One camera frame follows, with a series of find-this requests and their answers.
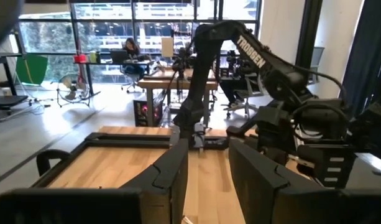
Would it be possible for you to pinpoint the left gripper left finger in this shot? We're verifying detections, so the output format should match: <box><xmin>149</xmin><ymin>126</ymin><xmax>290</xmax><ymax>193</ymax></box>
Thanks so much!
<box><xmin>0</xmin><ymin>139</ymin><xmax>190</xmax><ymax>224</ymax></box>

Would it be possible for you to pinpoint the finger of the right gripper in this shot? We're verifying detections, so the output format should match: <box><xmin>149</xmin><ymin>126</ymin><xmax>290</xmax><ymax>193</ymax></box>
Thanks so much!
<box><xmin>226</xmin><ymin>106</ymin><xmax>272</xmax><ymax>138</ymax></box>
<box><xmin>297</xmin><ymin>144</ymin><xmax>357</xmax><ymax>189</ymax></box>

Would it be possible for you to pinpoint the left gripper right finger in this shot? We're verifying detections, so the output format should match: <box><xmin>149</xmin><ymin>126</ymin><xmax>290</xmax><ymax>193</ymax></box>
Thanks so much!
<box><xmin>229</xmin><ymin>139</ymin><xmax>381</xmax><ymax>224</ymax></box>

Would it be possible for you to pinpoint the white office chair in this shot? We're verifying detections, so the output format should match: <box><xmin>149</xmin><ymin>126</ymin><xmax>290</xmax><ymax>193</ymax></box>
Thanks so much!
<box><xmin>223</xmin><ymin>73</ymin><xmax>267</xmax><ymax>119</ymax></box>

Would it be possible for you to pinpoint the person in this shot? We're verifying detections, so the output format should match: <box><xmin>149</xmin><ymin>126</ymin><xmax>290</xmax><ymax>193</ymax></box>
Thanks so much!
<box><xmin>220</xmin><ymin>77</ymin><xmax>250</xmax><ymax>109</ymax></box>
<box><xmin>121</xmin><ymin>37</ymin><xmax>148</xmax><ymax>82</ymax></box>

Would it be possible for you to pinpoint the black computer tower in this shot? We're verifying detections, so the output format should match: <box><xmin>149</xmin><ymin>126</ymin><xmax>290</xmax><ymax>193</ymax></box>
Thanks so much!
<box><xmin>133</xmin><ymin>100</ymin><xmax>163</xmax><ymax>127</ymax></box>

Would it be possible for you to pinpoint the grey chair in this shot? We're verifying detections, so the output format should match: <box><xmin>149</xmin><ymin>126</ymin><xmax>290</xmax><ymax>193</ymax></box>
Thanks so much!
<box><xmin>307</xmin><ymin>46</ymin><xmax>325</xmax><ymax>85</ymax></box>

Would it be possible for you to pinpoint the black tripod rig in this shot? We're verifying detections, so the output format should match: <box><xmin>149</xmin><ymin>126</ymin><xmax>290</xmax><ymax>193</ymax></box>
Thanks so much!
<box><xmin>172</xmin><ymin>45</ymin><xmax>195</xmax><ymax>105</ymax></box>

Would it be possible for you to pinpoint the wooden table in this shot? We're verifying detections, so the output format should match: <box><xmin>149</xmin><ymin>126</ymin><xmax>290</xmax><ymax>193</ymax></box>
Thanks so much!
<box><xmin>137</xmin><ymin>67</ymin><xmax>219</xmax><ymax>127</ymax></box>

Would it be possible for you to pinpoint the beige panel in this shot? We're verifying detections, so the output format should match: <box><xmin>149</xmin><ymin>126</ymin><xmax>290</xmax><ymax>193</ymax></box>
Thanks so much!
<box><xmin>161</xmin><ymin>37</ymin><xmax>175</xmax><ymax>58</ymax></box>

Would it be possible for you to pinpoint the dark curtain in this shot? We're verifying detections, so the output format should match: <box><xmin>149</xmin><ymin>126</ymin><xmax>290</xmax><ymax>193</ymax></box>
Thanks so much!
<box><xmin>341</xmin><ymin>0</ymin><xmax>381</xmax><ymax>116</ymax></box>

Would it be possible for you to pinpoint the black desk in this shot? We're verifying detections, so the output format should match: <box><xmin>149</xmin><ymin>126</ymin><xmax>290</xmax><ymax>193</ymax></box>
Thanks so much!
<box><xmin>73</xmin><ymin>59</ymin><xmax>154</xmax><ymax>97</ymax></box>

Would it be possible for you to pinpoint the floor fan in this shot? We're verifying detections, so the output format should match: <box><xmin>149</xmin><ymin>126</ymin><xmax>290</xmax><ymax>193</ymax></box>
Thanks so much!
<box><xmin>55</xmin><ymin>73</ymin><xmax>92</xmax><ymax>108</ymax></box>

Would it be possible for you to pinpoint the dark laptop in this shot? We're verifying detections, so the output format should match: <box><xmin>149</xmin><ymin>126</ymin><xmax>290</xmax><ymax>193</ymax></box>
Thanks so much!
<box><xmin>111</xmin><ymin>49</ymin><xmax>129</xmax><ymax>65</ymax></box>

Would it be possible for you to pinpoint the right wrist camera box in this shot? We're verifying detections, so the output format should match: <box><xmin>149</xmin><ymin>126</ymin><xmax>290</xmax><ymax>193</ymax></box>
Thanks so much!
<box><xmin>297</xmin><ymin>99</ymin><xmax>349</xmax><ymax>142</ymax></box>

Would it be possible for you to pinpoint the black aluminium table frame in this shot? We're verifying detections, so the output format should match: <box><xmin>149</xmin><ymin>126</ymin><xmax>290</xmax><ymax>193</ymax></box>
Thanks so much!
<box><xmin>31</xmin><ymin>132</ymin><xmax>381</xmax><ymax>189</ymax></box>

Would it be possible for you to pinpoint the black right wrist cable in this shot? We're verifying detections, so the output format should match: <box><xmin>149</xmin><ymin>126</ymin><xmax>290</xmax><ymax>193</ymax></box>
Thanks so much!
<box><xmin>285</xmin><ymin>63</ymin><xmax>350</xmax><ymax>138</ymax></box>

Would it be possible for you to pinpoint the black loop handle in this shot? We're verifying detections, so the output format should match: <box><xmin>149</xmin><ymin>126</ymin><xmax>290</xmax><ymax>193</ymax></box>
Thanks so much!
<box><xmin>36</xmin><ymin>149</ymin><xmax>71</xmax><ymax>177</ymax></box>

